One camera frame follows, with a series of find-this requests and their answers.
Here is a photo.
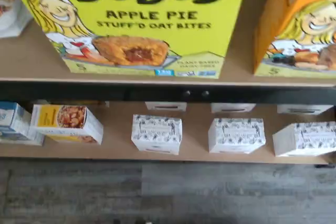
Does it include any green Bobo's apple pie box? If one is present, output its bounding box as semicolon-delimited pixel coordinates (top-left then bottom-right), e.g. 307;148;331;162
4;0;250;79

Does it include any red label granola bag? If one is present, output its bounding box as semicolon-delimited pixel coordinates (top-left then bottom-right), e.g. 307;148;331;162
0;0;34;38

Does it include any blue white granola box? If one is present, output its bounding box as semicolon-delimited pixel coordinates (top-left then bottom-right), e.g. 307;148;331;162
0;101;45;146

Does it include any yellow white granola box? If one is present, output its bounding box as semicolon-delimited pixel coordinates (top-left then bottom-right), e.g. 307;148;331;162
29;104;104;145

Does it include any white patterned pantry box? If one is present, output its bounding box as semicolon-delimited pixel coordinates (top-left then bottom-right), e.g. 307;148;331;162
208;118;266;154
272;121;336;157
210;102;257;114
277;103;334;116
144;101;188;112
131;114;183;155

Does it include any white patterned boxes group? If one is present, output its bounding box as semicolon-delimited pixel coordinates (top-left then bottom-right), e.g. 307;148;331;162
0;100;332;161

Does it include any orange Bobo's peanut butter box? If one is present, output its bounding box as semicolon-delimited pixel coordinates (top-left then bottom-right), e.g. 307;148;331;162
253;0;336;78

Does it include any wooden shelf board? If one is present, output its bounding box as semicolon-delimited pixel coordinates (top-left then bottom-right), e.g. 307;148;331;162
0;0;336;86

